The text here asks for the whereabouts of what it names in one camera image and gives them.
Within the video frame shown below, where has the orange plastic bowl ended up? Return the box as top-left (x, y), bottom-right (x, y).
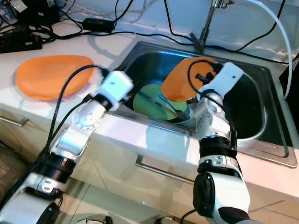
top-left (160, 57), bottom-right (216, 102)

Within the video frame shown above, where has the metal fork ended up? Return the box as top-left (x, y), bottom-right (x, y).
top-left (157, 93), bottom-right (174, 113)

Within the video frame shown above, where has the white kitchen base cabinet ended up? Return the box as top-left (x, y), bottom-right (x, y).
top-left (0, 107), bottom-right (299, 224)

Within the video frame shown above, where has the small steel bowl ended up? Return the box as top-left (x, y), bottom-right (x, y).
top-left (180, 105), bottom-right (199, 127)

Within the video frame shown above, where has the metal sink faucet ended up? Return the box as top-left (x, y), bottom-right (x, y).
top-left (189, 0), bottom-right (235, 53)

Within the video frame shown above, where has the dark chopstick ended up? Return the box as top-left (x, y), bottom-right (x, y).
top-left (138, 91), bottom-right (185, 118)

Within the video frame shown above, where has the stainless steel sink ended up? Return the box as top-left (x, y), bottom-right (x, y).
top-left (112, 41), bottom-right (299, 168)

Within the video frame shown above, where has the green plate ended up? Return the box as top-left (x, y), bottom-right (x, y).
top-left (133, 84), bottom-right (188, 120)

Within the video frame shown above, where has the black box-shaped object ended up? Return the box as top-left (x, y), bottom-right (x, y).
top-left (280, 58), bottom-right (299, 99)

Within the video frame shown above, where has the black power strip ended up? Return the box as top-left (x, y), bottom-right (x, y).
top-left (0, 30), bottom-right (43, 53)

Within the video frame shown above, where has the white plug adapter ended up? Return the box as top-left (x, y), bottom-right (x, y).
top-left (10, 0), bottom-right (29, 14)

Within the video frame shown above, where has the black power adapter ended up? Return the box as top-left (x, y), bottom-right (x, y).
top-left (83, 18), bottom-right (118, 33)

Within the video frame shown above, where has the orange plastic plate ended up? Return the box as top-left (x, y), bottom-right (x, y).
top-left (15, 55), bottom-right (94, 101)

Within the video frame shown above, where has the black electronic device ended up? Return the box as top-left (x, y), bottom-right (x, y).
top-left (7, 0), bottom-right (62, 24)

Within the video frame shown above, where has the black left robot foot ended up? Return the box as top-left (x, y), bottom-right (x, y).
top-left (77, 214), bottom-right (108, 224)

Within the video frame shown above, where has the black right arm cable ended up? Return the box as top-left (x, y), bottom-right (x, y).
top-left (187, 58), bottom-right (239, 157)

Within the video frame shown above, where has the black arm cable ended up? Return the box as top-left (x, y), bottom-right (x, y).
top-left (187, 58), bottom-right (239, 157)
top-left (0, 65), bottom-right (111, 206)

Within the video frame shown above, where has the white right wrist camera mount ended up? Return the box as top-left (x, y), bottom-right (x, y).
top-left (199, 62), bottom-right (245, 99)

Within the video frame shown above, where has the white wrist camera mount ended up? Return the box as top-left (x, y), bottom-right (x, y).
top-left (199, 62), bottom-right (245, 99)
top-left (100, 70), bottom-right (134, 106)

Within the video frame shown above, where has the black counter cable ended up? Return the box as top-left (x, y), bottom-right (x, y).
top-left (114, 29), bottom-right (288, 63)
top-left (163, 0), bottom-right (193, 43)

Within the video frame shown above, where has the white hose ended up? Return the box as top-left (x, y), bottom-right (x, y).
top-left (245, 0), bottom-right (293, 99)

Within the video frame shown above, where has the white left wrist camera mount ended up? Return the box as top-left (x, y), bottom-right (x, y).
top-left (100, 70), bottom-right (134, 106)

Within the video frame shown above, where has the steel drawer handle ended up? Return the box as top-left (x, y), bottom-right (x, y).
top-left (135, 155), bottom-right (197, 185)
top-left (0, 114), bottom-right (24, 128)

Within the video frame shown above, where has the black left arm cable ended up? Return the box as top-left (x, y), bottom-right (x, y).
top-left (0, 65), bottom-right (111, 206)

